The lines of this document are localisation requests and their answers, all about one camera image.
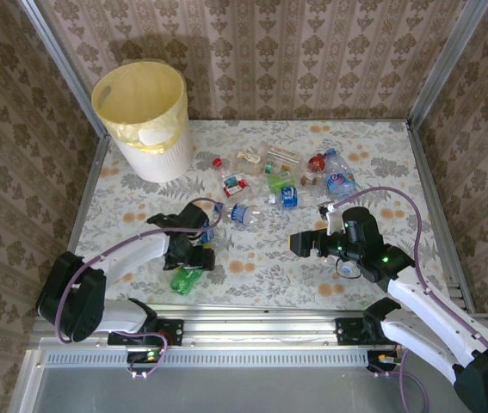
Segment green bottle yellow cap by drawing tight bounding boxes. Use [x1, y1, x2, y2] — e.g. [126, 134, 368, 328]
[169, 265, 207, 299]

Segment large blue label bottle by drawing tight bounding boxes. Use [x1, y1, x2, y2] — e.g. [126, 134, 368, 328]
[268, 185, 312, 211]

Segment blue cap blue label bottle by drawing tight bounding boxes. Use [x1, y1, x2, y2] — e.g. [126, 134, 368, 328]
[213, 200, 264, 228]

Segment blue cap purple print bottle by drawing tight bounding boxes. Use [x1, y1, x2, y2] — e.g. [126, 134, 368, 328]
[323, 147, 360, 195]

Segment clear bottle green label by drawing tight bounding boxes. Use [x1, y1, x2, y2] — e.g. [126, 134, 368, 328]
[267, 170, 300, 194]

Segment bottle with round red label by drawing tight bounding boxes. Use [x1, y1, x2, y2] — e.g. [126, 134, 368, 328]
[306, 154, 330, 172]

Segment white ribbed waste bin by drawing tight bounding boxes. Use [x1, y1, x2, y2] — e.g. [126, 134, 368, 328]
[91, 61, 196, 184]

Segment yellow bin liner bag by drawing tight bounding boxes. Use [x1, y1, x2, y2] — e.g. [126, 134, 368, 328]
[91, 61, 189, 155]

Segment floral tablecloth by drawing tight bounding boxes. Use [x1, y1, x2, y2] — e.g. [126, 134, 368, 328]
[73, 119, 454, 313]

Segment clear bottle red label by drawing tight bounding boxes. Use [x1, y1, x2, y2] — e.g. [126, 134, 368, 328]
[220, 171, 251, 200]

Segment clear bottle brown spots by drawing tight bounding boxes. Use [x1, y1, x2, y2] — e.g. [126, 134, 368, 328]
[297, 170, 320, 188]

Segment beige crumpled wrapper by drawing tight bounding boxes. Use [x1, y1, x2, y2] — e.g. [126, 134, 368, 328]
[231, 149, 266, 174]

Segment thin black cable loop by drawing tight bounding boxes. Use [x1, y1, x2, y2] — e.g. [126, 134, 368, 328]
[332, 253, 361, 280]

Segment aluminium right side rail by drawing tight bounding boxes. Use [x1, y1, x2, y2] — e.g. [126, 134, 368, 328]
[405, 121, 488, 322]

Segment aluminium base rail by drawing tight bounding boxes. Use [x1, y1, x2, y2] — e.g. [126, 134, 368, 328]
[28, 303, 488, 350]

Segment grey slotted cable duct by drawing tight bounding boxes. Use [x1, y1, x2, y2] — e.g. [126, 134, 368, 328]
[43, 348, 368, 367]

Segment grey metal base plate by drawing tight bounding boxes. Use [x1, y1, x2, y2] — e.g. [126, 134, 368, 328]
[9, 347, 488, 413]

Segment aluminium right frame post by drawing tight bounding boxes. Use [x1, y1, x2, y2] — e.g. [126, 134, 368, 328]
[405, 0, 488, 130]

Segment aluminium frame post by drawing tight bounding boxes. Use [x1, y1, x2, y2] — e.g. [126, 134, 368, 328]
[405, 0, 488, 130]
[18, 0, 112, 141]

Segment aluminium left frame post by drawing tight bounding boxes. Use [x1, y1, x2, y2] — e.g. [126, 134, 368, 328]
[18, 0, 112, 141]

